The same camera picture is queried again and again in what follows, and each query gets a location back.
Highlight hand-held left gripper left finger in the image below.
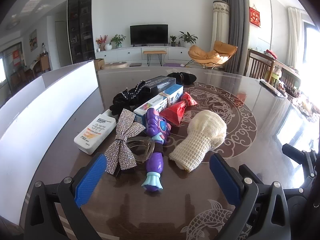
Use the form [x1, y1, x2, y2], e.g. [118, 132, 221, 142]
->
[24, 152, 108, 240]

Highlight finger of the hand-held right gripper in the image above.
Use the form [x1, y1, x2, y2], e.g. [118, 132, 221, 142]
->
[282, 144, 316, 178]

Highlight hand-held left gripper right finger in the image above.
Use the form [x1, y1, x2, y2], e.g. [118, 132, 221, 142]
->
[209, 152, 298, 240]

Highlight white sunscreen bottle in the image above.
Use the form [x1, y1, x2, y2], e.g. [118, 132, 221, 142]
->
[74, 109, 117, 155]

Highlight rhinestone bow hair clip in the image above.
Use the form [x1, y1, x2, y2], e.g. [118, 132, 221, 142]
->
[104, 109, 146, 175]

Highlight cream knitted mitt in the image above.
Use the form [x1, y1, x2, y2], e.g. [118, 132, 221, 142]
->
[169, 109, 227, 172]

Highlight purple toy wand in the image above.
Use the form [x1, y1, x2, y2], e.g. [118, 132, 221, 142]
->
[141, 107, 172, 193]

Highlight clear hair claw clip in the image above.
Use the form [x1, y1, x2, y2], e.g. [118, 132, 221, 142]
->
[126, 135, 155, 164]

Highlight white cardboard box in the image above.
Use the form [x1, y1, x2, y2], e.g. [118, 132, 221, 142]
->
[0, 60, 99, 227]

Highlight red plastic packet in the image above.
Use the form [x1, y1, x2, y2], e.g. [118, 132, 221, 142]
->
[160, 92, 198, 126]

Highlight blue white ointment box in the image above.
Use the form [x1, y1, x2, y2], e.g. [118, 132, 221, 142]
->
[134, 84, 184, 125]

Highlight black printed box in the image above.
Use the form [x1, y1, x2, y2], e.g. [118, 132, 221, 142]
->
[144, 75, 177, 96]

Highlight dark patterned glass desktop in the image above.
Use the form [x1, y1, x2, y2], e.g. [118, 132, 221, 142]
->
[20, 66, 320, 240]

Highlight dark wooden chair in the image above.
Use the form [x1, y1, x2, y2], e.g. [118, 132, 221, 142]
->
[246, 49, 275, 83]

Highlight white curtain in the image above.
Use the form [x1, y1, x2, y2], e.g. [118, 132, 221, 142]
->
[287, 6, 304, 68]

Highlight white television cabinet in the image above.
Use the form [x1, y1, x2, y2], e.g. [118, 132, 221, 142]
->
[95, 45, 198, 64]

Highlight orange lounge chair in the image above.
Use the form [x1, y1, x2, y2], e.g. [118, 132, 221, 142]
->
[188, 41, 238, 71]

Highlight grey curtain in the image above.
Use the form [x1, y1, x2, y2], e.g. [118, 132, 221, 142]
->
[221, 0, 250, 75]

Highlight red flowers in vase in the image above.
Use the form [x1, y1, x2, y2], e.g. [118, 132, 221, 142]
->
[96, 35, 108, 52]

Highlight green potted plant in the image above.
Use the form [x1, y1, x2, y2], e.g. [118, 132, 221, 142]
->
[110, 34, 126, 49]

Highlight wooden bench with hairpin legs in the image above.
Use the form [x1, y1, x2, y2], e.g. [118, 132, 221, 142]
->
[143, 50, 167, 67]

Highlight covered standing air conditioner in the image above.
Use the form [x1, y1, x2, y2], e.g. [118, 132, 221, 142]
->
[212, 0, 230, 53]

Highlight dark glass display cabinet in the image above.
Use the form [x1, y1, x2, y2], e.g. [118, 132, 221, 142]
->
[67, 0, 97, 64]

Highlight large leafy potted plant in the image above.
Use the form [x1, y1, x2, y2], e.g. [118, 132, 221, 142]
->
[179, 31, 198, 48]

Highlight black television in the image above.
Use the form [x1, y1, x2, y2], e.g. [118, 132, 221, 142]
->
[130, 24, 169, 46]

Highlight red wall hanging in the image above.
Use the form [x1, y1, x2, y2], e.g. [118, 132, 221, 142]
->
[249, 5, 262, 28]

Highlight framed wall painting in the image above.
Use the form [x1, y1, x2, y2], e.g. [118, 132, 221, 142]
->
[29, 29, 38, 52]

